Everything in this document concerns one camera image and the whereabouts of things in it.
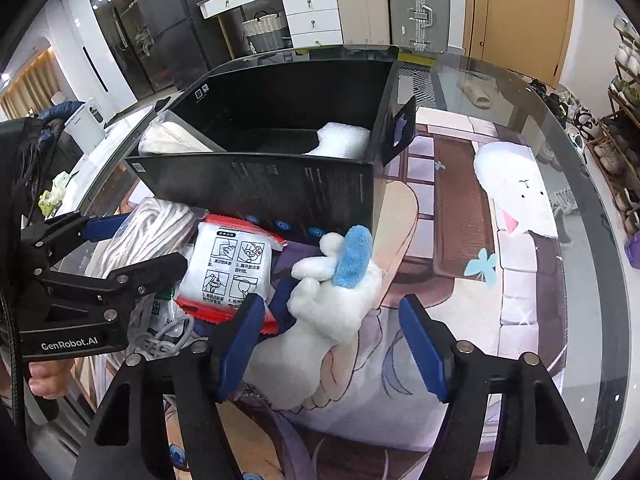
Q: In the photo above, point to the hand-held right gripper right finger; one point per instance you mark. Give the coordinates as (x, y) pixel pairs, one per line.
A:
(425, 350)

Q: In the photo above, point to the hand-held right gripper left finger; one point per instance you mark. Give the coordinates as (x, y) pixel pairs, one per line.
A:
(242, 340)

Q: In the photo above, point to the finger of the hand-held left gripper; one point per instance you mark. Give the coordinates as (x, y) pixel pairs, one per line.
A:
(150, 270)
(102, 226)

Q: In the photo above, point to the white and blue plush toy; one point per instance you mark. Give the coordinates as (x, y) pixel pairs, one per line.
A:
(310, 355)

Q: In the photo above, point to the black cardboard box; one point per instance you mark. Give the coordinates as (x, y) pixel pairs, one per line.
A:
(250, 185)

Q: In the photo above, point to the person's left hand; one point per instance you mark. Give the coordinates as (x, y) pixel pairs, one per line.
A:
(47, 382)

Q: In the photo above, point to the green and white object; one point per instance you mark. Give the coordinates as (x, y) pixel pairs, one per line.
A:
(52, 195)

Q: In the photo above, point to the white packet with red edges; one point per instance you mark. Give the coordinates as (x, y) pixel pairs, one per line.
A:
(230, 265)

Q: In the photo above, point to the printed cartoon table mat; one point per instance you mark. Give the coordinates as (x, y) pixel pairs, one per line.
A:
(450, 260)

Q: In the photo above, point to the white appliance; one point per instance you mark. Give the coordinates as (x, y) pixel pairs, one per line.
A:
(82, 120)

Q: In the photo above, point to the cream cloth pack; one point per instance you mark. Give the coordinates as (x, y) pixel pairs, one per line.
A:
(170, 137)

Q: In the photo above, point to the blue jacket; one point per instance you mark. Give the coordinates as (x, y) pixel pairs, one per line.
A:
(62, 112)

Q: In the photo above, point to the beige curtain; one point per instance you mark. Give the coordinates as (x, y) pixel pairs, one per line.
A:
(25, 85)

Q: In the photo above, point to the dark refrigerator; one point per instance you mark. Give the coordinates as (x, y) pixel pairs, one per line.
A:
(160, 20)

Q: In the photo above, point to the white bubble wrap piece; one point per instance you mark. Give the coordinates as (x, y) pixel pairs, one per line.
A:
(340, 140)

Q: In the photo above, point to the woven basket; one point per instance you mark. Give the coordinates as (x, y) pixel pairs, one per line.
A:
(265, 32)

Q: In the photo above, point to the beige slipper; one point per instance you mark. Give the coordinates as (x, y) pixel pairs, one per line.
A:
(477, 94)

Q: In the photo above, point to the patterned floor rug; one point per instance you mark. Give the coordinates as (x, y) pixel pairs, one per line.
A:
(420, 85)

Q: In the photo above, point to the row of shoes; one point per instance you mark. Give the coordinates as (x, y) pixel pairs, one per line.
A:
(565, 110)

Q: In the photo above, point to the wooden shoe rack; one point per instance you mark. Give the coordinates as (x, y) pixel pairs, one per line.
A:
(617, 125)

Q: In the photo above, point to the white drawer cabinet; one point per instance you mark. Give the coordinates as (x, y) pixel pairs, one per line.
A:
(310, 10)

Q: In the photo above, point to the beige suitcase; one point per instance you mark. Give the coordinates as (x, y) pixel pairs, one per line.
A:
(360, 2)

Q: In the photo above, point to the grey metal suitcase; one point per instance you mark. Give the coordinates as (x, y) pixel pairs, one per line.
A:
(417, 7)

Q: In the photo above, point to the wooden door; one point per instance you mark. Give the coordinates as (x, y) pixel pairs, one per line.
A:
(520, 15)

